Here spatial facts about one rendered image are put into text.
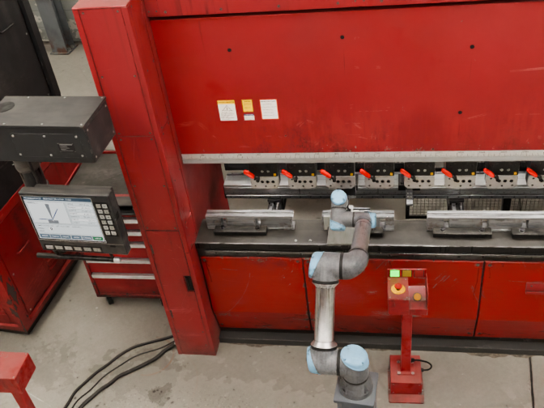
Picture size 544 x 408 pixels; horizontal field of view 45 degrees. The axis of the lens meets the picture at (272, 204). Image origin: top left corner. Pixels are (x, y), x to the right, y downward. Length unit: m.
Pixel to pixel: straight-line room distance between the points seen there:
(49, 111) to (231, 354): 2.02
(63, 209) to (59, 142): 0.37
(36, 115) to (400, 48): 1.61
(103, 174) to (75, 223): 1.14
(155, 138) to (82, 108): 0.43
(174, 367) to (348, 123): 1.96
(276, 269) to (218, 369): 0.81
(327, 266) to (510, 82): 1.17
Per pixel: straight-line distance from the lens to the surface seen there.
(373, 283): 3.79
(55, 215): 3.22
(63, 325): 4.83
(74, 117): 2.93
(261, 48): 3.11
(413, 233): 3.66
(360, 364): 2.91
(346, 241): 3.43
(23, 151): 3.08
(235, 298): 4.01
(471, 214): 3.66
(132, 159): 3.35
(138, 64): 3.05
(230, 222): 3.75
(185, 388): 4.20
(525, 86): 3.21
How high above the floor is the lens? 3.30
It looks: 38 degrees down
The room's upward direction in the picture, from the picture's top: 8 degrees counter-clockwise
